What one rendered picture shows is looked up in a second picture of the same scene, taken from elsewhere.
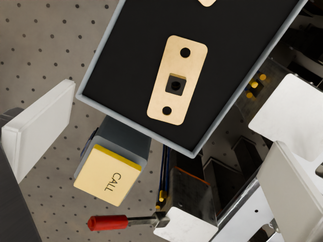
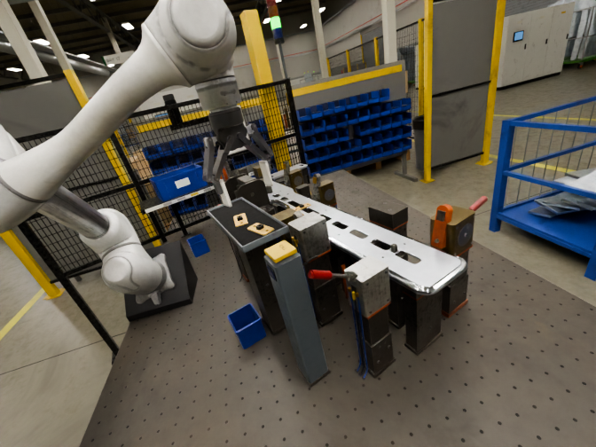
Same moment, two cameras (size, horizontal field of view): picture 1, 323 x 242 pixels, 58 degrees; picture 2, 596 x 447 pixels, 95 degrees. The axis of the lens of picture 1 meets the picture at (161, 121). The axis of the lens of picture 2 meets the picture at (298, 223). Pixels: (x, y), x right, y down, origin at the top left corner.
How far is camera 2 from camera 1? 76 cm
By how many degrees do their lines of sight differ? 80
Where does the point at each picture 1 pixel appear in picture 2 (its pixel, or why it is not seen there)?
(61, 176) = not seen: outside the picture
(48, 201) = not seen: outside the picture
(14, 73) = not seen: outside the picture
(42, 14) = (227, 431)
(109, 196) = (288, 249)
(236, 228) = (396, 265)
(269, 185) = (268, 178)
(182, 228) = (364, 269)
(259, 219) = (389, 256)
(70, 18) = (246, 408)
